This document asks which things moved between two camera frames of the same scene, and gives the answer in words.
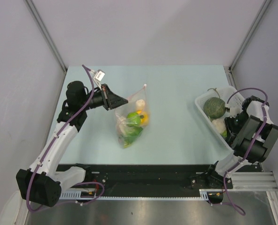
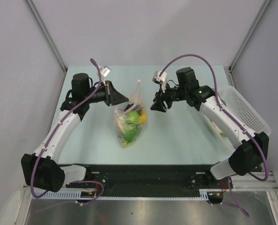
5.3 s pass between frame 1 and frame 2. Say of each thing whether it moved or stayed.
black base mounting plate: stayed
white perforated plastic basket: stayed
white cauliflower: stayed
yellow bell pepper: moved
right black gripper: moved
